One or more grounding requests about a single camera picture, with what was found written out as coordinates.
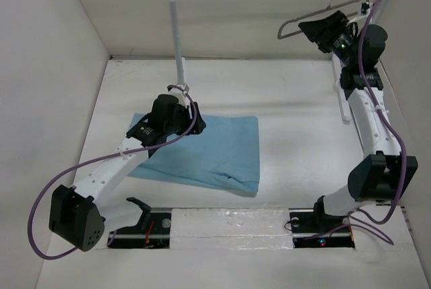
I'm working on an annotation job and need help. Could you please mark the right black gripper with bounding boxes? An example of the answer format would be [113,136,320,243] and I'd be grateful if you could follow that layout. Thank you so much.
[298,9,358,67]

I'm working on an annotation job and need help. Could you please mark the grey clothes hanger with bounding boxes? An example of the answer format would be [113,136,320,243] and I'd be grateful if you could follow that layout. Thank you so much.
[277,0,370,40]

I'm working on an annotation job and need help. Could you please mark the light blue trousers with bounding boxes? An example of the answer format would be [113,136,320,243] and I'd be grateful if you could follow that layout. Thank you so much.
[129,115,260,196]

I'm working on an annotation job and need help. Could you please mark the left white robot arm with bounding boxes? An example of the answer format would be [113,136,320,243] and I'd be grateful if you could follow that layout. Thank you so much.
[48,92,206,252]

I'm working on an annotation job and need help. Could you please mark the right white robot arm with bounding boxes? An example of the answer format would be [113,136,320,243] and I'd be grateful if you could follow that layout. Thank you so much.
[298,11,418,231]

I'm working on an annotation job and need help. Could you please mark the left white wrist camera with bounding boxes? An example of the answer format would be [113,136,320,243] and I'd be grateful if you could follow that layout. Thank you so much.
[166,84,192,108]

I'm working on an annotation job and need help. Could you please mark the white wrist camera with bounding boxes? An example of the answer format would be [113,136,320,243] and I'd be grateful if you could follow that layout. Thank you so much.
[166,84,192,108]
[347,1,378,25]

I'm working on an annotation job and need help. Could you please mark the aluminium rail right side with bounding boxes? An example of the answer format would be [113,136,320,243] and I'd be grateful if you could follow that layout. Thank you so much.
[331,53,344,80]

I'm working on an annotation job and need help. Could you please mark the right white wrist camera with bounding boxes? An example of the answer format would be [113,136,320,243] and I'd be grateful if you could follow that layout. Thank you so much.
[347,1,378,25]

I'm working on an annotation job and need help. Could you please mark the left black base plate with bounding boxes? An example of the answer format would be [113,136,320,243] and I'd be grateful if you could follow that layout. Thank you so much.
[107,210,172,249]

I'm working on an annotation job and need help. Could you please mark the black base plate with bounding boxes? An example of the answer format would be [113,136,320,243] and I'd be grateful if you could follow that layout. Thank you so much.
[107,210,172,249]
[284,209,355,249]

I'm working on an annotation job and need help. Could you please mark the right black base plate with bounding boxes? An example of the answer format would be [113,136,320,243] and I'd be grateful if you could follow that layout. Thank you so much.
[284,209,355,249]

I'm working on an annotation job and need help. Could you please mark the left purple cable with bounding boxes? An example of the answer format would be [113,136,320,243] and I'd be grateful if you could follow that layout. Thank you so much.
[26,83,199,261]

